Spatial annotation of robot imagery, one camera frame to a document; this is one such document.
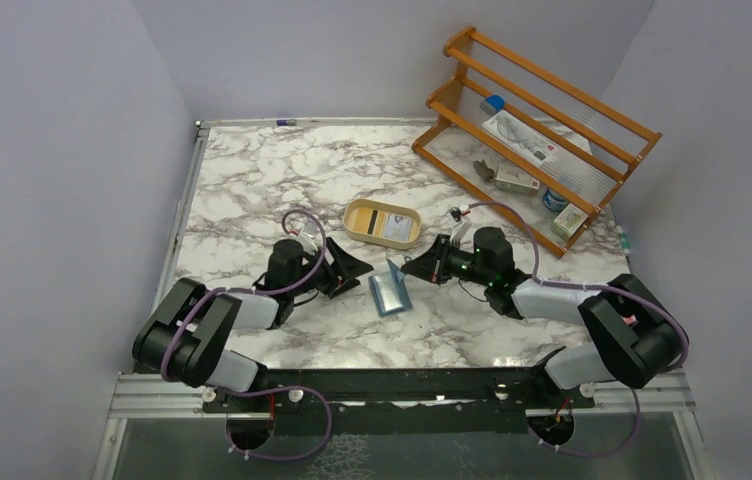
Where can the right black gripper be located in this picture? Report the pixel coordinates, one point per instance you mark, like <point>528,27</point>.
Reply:
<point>423,266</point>

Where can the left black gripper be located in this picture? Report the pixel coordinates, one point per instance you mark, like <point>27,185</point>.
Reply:
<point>345,264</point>

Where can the blue leather card holder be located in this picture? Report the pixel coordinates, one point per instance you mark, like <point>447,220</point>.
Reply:
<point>389,291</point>

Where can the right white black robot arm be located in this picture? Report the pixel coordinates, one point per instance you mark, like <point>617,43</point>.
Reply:
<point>632,339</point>

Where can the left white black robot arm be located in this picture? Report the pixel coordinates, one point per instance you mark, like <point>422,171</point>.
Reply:
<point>185,338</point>

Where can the card in tray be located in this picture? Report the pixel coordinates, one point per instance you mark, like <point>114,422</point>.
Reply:
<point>397,227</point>

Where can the yellow oval tray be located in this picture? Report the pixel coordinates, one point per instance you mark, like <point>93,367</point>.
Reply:
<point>363,221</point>

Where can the brown small figurine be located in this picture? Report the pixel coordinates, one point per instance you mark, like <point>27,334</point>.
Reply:
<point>486,173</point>

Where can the small beige red box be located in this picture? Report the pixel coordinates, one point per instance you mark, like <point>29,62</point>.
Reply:
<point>510,178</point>

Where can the blue white can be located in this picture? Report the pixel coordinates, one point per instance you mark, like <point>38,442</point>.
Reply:
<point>553,201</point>

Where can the small green white box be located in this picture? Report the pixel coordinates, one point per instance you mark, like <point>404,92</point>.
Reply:
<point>568,222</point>

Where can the long white printed box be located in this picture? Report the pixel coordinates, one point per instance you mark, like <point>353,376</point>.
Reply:
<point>522,139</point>

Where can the orange wooden rack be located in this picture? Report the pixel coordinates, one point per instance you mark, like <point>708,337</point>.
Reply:
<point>600,147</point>

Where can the blue grey eraser block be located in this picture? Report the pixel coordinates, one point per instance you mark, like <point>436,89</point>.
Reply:
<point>493,104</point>

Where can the green marker at table edge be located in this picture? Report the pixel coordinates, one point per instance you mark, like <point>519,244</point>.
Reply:
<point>625,243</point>

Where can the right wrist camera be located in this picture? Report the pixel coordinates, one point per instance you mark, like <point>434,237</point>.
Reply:
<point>460,224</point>

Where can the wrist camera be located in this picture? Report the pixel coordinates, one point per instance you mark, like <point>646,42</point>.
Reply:
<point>460,224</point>
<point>308,235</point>

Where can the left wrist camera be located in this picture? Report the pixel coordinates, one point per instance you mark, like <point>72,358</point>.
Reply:
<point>308,235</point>

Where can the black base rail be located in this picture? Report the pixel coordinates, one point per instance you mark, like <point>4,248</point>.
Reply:
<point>395,401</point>

